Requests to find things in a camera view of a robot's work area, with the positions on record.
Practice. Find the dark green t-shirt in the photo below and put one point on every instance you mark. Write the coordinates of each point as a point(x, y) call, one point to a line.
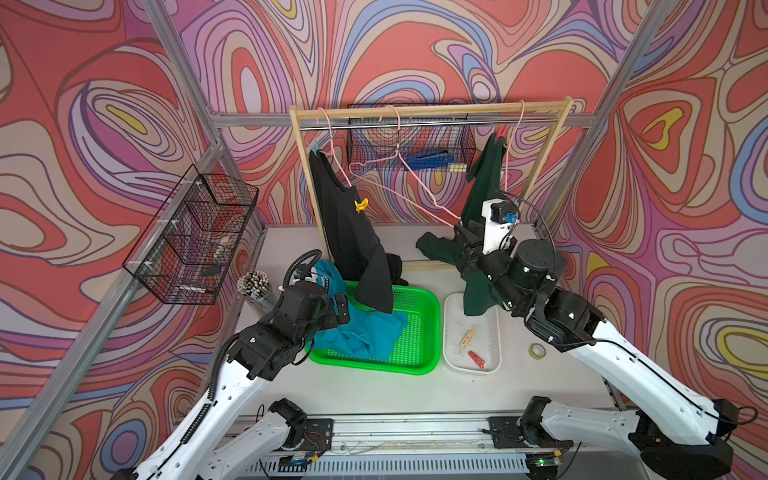
point(485, 178)

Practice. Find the green perforated plastic basket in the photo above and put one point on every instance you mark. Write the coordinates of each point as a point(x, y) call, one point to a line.
point(417, 351)

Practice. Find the yellow clothespin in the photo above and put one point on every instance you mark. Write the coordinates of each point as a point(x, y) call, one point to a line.
point(361, 206)

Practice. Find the wooden clothes rack frame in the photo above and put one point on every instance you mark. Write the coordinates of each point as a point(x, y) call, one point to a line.
point(555, 111)

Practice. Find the wooden clothespin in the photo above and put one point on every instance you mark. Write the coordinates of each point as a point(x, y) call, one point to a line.
point(467, 340)

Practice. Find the teal t-shirt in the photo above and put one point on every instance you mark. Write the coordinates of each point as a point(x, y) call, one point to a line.
point(369, 335)

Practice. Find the black t-shirt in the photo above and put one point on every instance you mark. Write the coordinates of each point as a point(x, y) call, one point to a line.
point(357, 251)

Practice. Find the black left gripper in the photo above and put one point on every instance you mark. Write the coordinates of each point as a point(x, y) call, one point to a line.
point(333, 318)

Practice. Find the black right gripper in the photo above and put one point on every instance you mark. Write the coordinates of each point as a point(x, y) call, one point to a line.
point(471, 251)

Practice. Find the black wire basket left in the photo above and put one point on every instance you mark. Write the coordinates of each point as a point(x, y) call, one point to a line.
point(184, 256)

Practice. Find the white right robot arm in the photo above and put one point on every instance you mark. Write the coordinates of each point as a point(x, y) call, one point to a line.
point(675, 432)

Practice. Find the metal rail base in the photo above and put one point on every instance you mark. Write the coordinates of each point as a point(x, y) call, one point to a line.
point(397, 446)

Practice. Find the yellow tape roll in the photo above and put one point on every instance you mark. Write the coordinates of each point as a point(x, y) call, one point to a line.
point(537, 351)

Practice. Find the black wire basket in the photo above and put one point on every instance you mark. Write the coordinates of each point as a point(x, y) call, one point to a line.
point(184, 256)
point(379, 145)

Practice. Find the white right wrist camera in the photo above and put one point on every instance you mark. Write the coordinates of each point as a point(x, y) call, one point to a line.
point(500, 219)

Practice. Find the pine cone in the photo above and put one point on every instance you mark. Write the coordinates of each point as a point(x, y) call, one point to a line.
point(255, 285)

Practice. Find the black wire basket back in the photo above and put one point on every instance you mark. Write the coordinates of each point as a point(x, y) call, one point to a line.
point(379, 145)

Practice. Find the teal clothespin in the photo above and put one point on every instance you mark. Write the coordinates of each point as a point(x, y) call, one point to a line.
point(313, 146)

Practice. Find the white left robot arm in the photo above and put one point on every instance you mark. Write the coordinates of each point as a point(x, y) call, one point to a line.
point(243, 368)

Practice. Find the white plastic tray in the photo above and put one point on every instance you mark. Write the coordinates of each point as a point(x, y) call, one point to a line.
point(486, 343)

